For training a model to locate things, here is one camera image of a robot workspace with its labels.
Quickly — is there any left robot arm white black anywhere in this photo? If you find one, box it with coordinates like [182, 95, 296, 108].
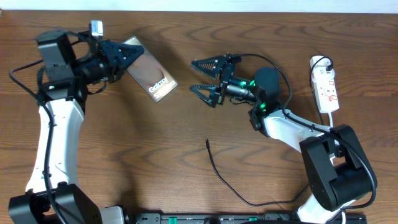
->
[9, 30, 144, 223]

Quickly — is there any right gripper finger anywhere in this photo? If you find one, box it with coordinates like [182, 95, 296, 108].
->
[189, 84, 220, 106]
[191, 55, 227, 80]

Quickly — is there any white power strip cord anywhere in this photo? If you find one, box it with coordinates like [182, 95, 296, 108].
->
[328, 112, 347, 224]

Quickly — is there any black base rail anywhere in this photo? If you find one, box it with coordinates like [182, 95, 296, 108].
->
[133, 212, 368, 224]

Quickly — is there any white power strip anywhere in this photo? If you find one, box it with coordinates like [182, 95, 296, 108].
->
[310, 55, 339, 114]

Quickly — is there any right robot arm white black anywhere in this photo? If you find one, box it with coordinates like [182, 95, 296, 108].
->
[190, 54, 377, 223]

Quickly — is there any black charger cable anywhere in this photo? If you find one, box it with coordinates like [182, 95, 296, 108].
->
[205, 55, 335, 207]

